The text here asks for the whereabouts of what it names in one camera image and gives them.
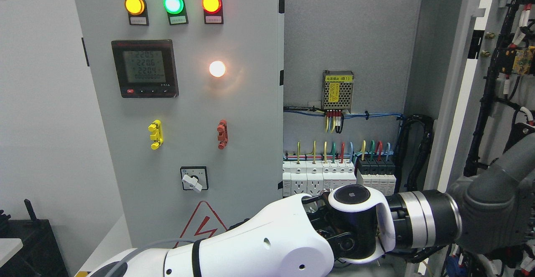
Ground white rotary selector switch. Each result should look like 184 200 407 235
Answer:
180 166 209 193

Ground red electric hazard sign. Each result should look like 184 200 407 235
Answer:
179 201 228 240

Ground white glowing indicator lamp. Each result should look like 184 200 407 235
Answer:
209 61 226 78

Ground red indicator light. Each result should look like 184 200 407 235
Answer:
202 0 222 14

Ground black box at left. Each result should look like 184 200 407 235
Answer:
0 199 68 277

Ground black digital power meter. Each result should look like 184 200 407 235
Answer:
111 39 179 98

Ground dark grey robot right hand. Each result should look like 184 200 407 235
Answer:
447 134 535 254

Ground yellow indicator light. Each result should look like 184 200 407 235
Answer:
124 0 145 16

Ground black cable conduit right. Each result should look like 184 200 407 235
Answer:
394 114 435 192

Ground red terminal post block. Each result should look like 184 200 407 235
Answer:
217 119 229 150

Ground perforated metal power supply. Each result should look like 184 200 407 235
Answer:
322 70 355 111

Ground yellow terminal post block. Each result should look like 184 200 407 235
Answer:
148 119 164 150

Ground green indicator light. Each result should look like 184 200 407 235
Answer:
163 0 185 15

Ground grey cabinet door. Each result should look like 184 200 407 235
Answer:
75 0 284 247
422 0 535 277

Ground black surge protector modules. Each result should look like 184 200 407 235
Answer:
355 158 396 196

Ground white socket breaker row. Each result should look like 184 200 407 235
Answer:
279 160 357 198

